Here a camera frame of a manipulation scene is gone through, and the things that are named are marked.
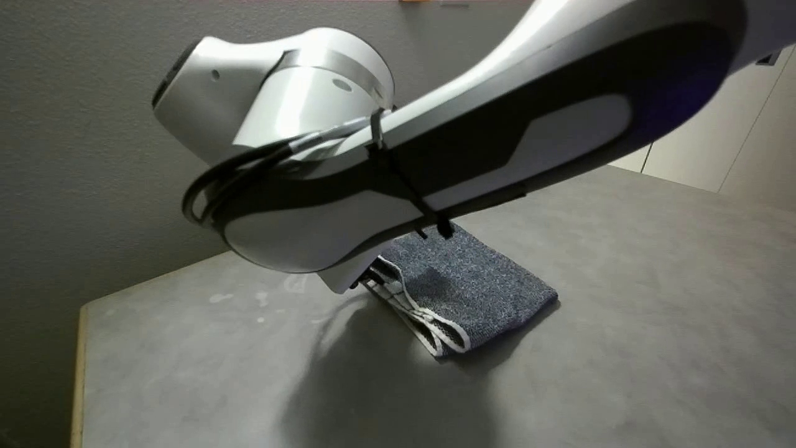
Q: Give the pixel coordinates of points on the grey blue towel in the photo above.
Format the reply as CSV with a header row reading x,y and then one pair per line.
x,y
457,295

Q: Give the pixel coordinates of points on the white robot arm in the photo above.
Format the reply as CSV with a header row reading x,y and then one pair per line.
x,y
315,162

